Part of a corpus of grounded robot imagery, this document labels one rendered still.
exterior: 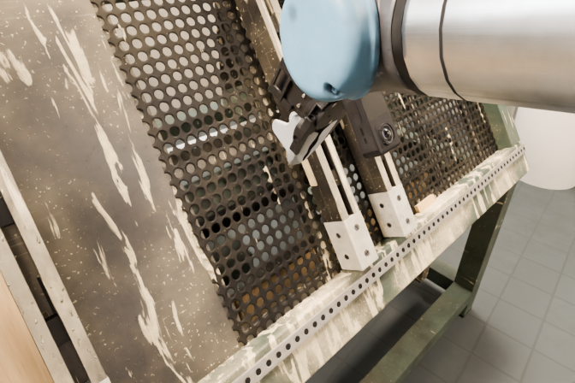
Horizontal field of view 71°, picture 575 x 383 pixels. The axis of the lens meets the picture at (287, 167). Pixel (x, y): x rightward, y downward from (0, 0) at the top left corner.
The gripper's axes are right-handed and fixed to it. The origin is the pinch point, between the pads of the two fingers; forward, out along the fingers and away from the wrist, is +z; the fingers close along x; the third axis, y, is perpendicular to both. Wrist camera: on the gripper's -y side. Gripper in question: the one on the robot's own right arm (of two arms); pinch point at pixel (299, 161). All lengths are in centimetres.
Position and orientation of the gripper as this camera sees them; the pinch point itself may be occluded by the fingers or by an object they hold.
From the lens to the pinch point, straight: 56.7
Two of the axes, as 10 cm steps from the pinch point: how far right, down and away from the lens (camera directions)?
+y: -6.7, -7.0, 2.6
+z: -3.5, 6.0, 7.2
